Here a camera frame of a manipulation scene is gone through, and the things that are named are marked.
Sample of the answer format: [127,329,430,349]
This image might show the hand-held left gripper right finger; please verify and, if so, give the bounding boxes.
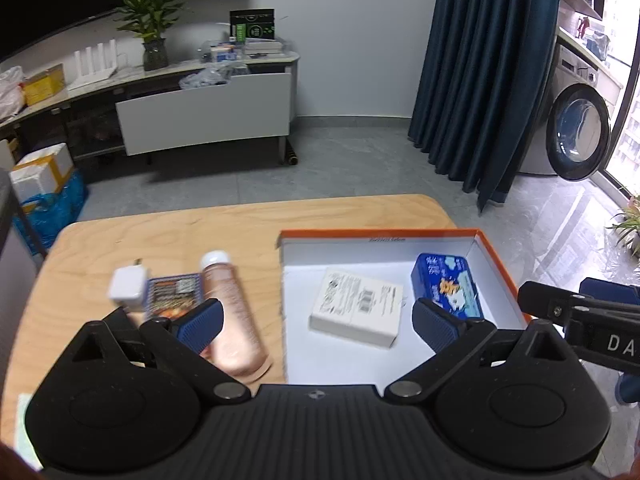
[384,298,576,404]

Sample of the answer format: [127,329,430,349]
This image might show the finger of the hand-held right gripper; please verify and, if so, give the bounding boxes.
[579,276,640,317]
[516,281,571,322]

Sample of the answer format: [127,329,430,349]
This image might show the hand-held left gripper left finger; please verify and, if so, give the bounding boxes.
[65,298,251,406]

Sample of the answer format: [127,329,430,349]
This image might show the rose gold bottle white cap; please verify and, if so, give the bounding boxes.
[200,250,273,377]

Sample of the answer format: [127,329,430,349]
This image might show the white box with orange rim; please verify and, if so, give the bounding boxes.
[276,227,534,386]

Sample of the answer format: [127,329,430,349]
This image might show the purple printed card box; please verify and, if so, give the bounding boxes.
[142,272,206,322]

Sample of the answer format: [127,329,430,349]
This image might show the blue cartoon tin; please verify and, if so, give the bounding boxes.
[411,252,485,322]

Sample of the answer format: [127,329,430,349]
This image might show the blue cloth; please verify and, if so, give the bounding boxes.
[615,374,640,404]

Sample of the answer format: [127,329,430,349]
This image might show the potted spider plant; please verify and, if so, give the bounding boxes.
[607,192,640,257]

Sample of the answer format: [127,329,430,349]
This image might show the white carton box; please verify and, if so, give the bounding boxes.
[307,266,405,350]

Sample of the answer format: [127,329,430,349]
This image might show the white charger plug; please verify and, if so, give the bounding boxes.
[107,258,151,314]

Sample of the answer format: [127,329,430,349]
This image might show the silver washing machine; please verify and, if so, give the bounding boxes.
[515,42,614,181]

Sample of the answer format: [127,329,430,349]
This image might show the blue plastic bag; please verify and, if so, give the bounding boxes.
[12,172,90,256]

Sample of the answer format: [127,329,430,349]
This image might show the grey cabinet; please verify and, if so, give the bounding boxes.
[0,167,39,396]

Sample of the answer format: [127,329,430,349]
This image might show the pale green paper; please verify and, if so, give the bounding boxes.
[17,394,44,469]

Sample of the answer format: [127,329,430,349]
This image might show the white cabinet drawer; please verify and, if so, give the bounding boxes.
[116,72,292,157]

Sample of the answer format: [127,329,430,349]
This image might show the laundry countertop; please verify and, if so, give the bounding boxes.
[555,27,626,107]

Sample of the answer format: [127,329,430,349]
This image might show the white foam box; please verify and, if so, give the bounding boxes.
[10,143,75,202]

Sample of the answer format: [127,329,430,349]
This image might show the dark blue curtain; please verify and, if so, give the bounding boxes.
[407,0,566,213]

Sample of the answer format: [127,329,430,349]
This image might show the blue bag on countertop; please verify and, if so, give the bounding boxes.
[585,30,612,59]

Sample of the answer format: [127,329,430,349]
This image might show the crumpled clear plastic bag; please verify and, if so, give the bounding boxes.
[179,65,249,90]

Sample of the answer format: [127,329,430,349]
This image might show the white television cabinet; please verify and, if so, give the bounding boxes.
[0,49,301,167]

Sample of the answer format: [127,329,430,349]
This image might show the clear plastic storage box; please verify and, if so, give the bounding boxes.
[197,40,246,64]

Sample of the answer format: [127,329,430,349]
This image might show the white router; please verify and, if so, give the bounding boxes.
[67,40,119,92]

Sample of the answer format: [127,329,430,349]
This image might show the yellow box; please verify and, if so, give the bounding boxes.
[23,64,68,107]

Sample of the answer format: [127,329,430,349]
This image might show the white plastic bag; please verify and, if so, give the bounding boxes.
[0,66,26,122]

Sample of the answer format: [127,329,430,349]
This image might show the black and green box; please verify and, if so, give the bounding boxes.
[230,8,276,43]

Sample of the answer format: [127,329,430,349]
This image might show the green plant in glass vase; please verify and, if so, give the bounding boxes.
[112,0,201,72]

